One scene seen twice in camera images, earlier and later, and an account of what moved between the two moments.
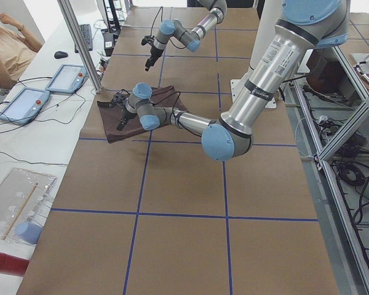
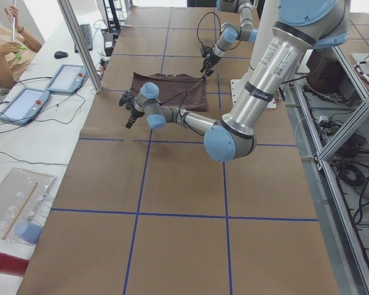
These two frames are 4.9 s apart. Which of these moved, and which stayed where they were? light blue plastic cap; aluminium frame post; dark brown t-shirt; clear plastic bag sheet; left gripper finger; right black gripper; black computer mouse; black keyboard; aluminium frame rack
Moved: dark brown t-shirt; right black gripper; left gripper finger
Stayed: aluminium frame rack; black keyboard; light blue plastic cap; clear plastic bag sheet; black computer mouse; aluminium frame post
